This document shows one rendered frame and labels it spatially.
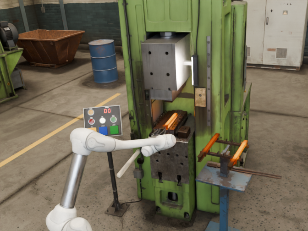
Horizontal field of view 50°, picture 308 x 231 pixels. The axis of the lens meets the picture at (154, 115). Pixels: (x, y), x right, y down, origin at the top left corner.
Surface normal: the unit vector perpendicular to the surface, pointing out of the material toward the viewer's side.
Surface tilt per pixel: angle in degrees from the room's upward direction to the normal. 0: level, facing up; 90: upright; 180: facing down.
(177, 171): 90
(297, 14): 90
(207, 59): 90
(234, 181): 0
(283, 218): 0
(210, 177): 0
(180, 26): 90
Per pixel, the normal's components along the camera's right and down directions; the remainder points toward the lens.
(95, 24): -0.48, 0.40
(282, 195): -0.07, -0.91
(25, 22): 0.87, 0.14
